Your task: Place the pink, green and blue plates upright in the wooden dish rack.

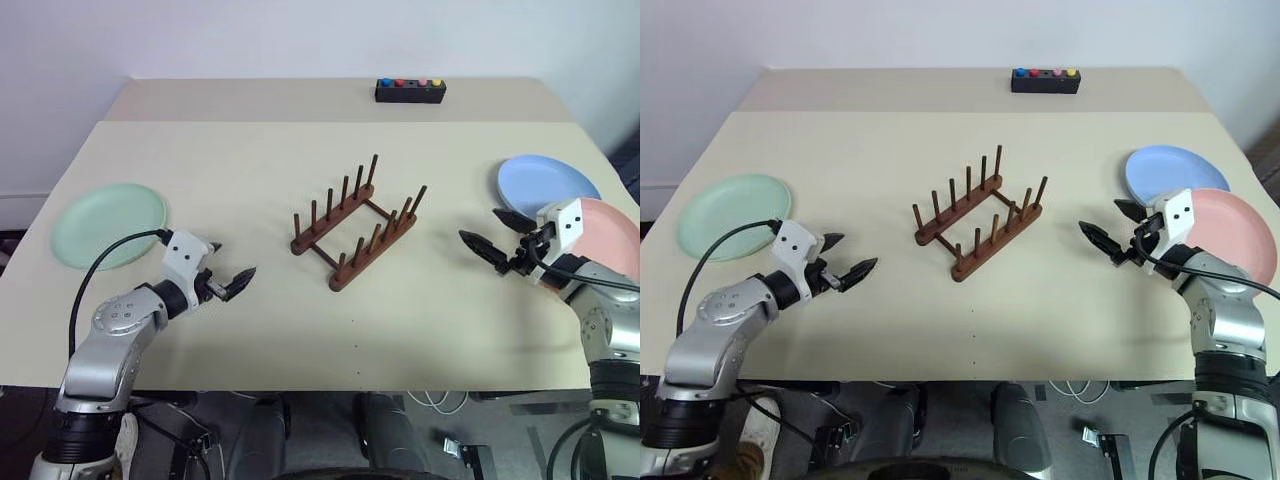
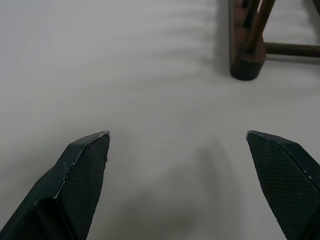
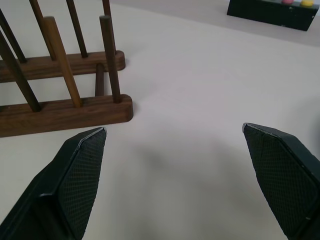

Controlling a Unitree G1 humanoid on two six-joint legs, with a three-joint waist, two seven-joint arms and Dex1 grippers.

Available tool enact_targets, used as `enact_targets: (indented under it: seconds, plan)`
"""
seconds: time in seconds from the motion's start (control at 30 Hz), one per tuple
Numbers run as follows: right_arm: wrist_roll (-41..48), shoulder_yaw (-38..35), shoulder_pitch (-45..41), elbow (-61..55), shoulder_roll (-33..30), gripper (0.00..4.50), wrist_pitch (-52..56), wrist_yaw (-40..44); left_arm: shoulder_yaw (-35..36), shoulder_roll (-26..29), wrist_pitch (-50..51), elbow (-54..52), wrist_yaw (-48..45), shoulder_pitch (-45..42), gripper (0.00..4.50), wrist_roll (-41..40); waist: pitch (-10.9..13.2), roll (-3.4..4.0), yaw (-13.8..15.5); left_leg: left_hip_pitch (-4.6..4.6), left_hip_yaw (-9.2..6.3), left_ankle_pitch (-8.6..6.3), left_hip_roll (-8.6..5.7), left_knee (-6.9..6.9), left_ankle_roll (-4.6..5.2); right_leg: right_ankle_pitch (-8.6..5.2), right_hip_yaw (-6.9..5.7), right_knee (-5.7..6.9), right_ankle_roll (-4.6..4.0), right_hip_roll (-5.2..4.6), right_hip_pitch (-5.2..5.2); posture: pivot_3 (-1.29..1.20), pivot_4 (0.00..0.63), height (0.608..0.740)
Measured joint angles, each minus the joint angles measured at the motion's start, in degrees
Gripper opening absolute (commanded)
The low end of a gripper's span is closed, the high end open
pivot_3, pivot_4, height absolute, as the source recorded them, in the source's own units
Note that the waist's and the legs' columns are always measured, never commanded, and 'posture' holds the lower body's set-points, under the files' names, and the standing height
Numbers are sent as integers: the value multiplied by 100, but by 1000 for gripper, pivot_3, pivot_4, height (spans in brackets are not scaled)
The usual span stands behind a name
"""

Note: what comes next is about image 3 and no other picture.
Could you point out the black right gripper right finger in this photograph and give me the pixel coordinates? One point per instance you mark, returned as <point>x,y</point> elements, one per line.
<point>282,175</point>

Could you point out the wooden dish rack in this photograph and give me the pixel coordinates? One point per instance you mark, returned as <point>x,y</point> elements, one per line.
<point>75,115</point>

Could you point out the black button box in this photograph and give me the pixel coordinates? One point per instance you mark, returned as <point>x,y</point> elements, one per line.
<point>270,13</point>

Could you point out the pink round button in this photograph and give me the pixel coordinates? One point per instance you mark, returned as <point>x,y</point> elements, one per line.
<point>287,1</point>

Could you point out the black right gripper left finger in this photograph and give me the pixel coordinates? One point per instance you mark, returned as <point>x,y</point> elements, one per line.
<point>75,180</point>

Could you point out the yellow round button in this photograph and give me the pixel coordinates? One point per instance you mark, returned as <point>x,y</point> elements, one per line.
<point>306,2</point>

